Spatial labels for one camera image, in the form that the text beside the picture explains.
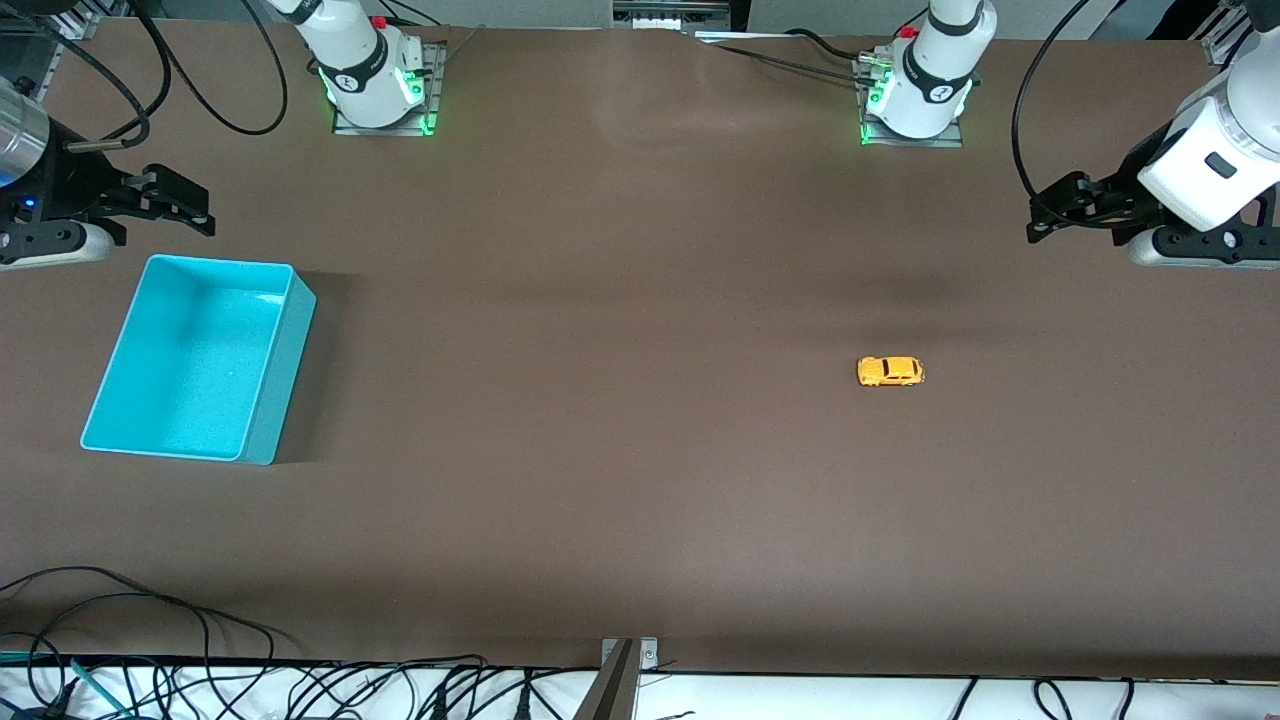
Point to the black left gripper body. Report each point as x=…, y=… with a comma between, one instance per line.
x=1118, y=193

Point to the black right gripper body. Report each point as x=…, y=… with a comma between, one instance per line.
x=75, y=185

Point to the yellow beetle toy car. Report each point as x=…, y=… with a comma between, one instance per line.
x=890, y=371

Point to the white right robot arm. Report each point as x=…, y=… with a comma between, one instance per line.
x=355, y=60

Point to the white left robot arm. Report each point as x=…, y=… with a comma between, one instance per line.
x=935, y=60

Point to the turquoise plastic bin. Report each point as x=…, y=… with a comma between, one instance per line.
x=190, y=370

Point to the aluminium frame profile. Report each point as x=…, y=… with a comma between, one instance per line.
x=1222, y=45
x=82, y=22

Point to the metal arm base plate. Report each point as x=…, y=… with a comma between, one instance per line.
x=915, y=143
x=438, y=95

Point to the metal rail fixture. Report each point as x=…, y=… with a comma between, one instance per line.
x=670, y=15

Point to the small metal bracket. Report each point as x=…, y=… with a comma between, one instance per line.
x=648, y=655

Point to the dark grey camera pole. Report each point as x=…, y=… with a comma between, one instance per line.
x=610, y=695

